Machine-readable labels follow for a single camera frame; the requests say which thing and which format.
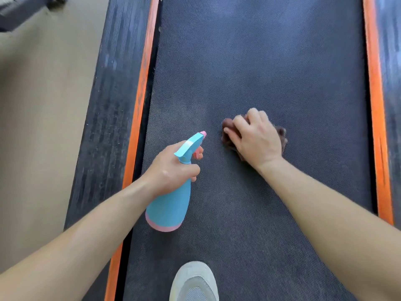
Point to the person's left hand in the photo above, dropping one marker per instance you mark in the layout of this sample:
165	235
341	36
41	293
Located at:
163	172

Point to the person's right hand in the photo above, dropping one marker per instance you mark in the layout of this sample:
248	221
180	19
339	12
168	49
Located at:
258	142

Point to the person's left thumb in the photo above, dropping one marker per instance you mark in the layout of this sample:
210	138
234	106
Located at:
189	170

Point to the person's right thumb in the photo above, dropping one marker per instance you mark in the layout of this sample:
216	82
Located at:
232	137

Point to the person's right middle finger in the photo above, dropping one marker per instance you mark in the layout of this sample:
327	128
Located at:
254	114

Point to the brown cleaning cloth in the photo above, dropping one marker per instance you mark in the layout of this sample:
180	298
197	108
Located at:
281	136

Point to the blue pink spray bottle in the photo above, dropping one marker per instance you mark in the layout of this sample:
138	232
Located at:
169	210

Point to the person's left forearm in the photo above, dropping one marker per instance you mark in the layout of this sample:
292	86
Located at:
78	241

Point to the person's right forearm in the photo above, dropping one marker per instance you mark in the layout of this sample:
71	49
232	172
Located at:
329	222

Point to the black treadmill belt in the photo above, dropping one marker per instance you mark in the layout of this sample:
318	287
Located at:
266	59

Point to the person's white grey shoe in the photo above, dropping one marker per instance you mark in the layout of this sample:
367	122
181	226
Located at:
194	282

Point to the black equipment base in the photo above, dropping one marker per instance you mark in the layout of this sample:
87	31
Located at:
18	9

